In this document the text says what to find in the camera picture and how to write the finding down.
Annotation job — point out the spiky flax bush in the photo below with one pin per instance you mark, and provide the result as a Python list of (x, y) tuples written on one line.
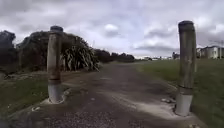
[(78, 56)]

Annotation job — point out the grey gravel path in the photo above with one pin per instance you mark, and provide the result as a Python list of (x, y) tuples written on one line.
[(110, 100)]

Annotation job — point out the wooden bollard with pale base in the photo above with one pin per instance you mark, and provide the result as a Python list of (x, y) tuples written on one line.
[(186, 66), (54, 63)]

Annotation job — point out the row of dark trees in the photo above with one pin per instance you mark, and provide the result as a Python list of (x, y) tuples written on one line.
[(33, 50)]

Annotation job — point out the grass verge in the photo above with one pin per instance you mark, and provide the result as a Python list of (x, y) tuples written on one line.
[(20, 93)]

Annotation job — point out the pale building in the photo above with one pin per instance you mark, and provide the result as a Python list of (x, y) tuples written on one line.
[(210, 52)]

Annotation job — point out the green grass field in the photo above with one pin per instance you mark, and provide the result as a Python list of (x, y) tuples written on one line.
[(210, 83)]

